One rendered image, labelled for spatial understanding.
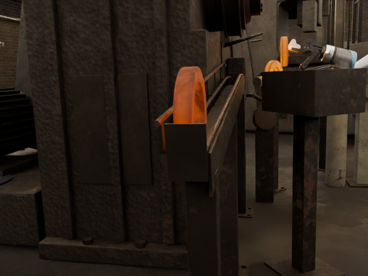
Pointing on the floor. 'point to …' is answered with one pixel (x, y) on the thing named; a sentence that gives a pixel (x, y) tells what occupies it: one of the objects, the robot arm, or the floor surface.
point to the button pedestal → (361, 150)
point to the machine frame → (113, 124)
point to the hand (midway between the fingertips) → (284, 47)
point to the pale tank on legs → (348, 23)
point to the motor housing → (264, 154)
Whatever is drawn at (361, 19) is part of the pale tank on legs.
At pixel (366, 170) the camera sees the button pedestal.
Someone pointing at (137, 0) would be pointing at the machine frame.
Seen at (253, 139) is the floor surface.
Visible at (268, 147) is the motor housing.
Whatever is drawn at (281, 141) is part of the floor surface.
